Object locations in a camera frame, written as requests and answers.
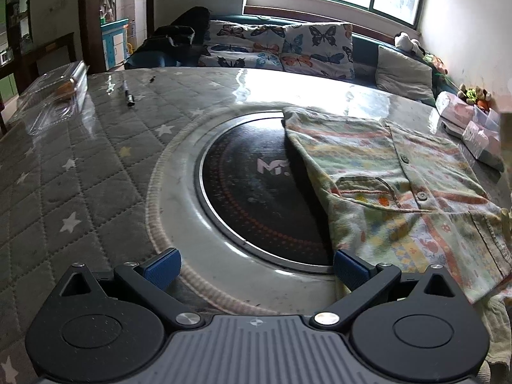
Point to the green white tissue box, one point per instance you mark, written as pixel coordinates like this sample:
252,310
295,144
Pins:
478,138

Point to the dark wooden chair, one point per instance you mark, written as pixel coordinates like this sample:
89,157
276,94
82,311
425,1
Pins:
52,56

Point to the pink green plush toy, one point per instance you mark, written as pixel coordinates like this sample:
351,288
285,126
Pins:
436,64

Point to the white plush toy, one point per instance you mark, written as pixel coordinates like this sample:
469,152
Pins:
406,42

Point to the pale yellow cloth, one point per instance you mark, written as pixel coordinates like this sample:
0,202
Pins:
498,328

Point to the small grey scale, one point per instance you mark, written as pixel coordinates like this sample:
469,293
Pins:
452,130

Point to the black marker pen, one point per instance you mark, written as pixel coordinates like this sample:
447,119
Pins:
128,94

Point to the blue cabinet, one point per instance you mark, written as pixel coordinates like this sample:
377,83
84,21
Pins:
114,42

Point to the round black induction cooktop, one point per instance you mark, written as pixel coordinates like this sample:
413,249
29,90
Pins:
248,208

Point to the dark clothing pile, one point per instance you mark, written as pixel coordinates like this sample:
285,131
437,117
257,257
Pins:
176,36

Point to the clear plastic storage box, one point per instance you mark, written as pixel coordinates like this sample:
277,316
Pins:
498,128

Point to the plain grey pillow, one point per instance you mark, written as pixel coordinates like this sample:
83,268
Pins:
404,72

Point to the butterfly print pillow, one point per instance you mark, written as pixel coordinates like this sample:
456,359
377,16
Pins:
320,50
240,44

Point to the small plush toys group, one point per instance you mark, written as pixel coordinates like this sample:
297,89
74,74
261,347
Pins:
476,96

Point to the clear plastic container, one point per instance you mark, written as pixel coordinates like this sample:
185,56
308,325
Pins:
44,100

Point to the teal sofa bench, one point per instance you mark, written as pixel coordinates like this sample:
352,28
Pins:
366,54

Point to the pink tissue pack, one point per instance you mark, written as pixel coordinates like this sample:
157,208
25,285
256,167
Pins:
454,108

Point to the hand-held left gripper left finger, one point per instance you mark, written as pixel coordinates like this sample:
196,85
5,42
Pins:
162,270

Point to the pastel patterned button shirt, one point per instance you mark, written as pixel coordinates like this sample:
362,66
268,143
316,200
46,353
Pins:
400,192

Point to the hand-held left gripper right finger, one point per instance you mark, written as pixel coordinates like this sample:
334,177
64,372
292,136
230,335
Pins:
352,268

